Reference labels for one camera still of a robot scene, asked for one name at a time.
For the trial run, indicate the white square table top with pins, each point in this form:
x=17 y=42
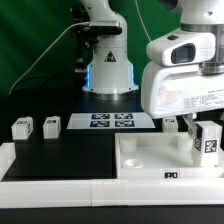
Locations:
x=160 y=156

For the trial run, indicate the white sheet with markers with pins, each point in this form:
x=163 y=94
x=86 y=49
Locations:
x=110 y=121

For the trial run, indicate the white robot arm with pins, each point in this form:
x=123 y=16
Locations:
x=110 y=73

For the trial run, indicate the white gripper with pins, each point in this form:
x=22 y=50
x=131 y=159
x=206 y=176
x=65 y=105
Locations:
x=181 y=90

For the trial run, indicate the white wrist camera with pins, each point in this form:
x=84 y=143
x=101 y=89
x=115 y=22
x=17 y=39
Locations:
x=181 y=47

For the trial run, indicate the white U-shaped fence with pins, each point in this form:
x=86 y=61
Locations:
x=134 y=188

